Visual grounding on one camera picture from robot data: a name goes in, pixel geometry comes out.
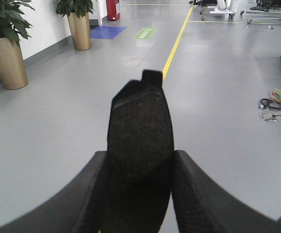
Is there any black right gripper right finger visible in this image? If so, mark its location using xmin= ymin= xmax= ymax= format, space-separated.
xmin=172 ymin=150 xmax=281 ymax=233

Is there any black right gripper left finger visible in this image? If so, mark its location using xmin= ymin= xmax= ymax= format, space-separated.
xmin=0 ymin=151 xmax=107 ymax=233

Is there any grey brake pad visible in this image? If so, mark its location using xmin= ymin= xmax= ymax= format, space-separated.
xmin=100 ymin=69 xmax=174 ymax=233

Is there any blue floor mat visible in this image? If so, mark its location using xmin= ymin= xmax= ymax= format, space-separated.
xmin=90 ymin=25 xmax=126 ymax=39

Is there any green floor safety sign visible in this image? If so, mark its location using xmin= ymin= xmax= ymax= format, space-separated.
xmin=134 ymin=27 xmax=156 ymax=40

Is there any gold planter with plant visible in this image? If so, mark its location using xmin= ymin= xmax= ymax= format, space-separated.
xmin=0 ymin=0 xmax=34 ymax=90
xmin=55 ymin=0 xmax=93 ymax=50

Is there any coiled cable bundle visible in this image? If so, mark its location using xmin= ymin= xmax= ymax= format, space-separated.
xmin=257 ymin=87 xmax=281 ymax=110

